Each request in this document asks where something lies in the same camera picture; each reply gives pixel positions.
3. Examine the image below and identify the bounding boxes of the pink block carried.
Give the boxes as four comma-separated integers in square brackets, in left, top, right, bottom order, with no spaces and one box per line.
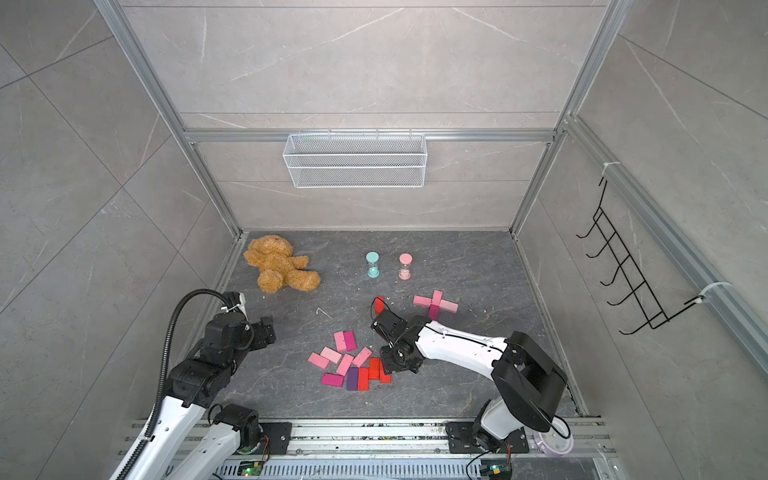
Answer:
[439,300,458,313]
[413,295,432,308]

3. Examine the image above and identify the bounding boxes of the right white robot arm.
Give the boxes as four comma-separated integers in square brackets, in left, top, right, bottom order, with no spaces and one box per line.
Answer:
[371,309,572,451]

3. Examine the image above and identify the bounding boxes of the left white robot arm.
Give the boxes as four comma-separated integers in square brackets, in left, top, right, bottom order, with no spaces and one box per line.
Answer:
[111,308,276,479]

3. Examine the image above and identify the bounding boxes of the pink block right tilted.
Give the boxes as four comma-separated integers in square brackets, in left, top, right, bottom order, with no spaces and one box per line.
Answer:
[352,347,372,368]

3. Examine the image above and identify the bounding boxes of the purple block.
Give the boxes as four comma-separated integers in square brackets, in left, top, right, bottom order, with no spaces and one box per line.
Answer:
[346,367,359,391]

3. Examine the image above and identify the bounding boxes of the pink block centre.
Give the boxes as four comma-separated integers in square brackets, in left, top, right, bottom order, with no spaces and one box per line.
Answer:
[336,354,354,376]

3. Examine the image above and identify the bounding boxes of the light pink block tilted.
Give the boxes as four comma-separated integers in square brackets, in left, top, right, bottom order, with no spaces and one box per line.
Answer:
[320,347,343,364]

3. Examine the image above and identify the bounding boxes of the pink block far left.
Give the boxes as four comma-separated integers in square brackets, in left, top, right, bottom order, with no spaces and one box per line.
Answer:
[308,353,330,370]

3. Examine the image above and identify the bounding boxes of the brown teddy bear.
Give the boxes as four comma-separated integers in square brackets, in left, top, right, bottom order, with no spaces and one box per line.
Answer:
[244,235,321,294]

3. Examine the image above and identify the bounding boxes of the pink sand timer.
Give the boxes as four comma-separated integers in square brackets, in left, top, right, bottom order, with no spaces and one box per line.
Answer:
[398,253,413,281]

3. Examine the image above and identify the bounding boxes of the teal sand timer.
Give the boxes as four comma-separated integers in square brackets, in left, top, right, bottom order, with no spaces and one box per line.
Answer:
[365,251,380,278]

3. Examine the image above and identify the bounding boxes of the black corrugated cable hose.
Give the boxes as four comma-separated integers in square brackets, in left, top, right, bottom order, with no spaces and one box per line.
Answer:
[113,289,241,480]

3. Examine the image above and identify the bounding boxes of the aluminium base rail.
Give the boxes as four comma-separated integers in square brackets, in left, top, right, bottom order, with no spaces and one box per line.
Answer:
[113,416,619,480]

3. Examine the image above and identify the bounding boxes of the white wire mesh basket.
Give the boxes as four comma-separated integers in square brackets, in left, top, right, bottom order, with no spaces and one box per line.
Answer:
[283,132,428,189]

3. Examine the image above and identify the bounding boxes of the black wire hook rack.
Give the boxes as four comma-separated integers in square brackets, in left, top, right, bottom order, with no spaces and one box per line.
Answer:
[576,177,707,337]

